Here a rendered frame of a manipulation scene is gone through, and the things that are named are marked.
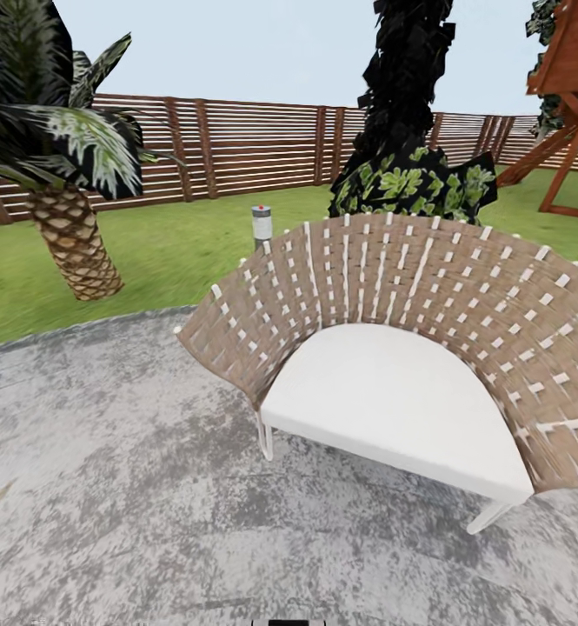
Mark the garden chair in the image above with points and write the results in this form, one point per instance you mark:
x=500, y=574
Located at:
x=440, y=347

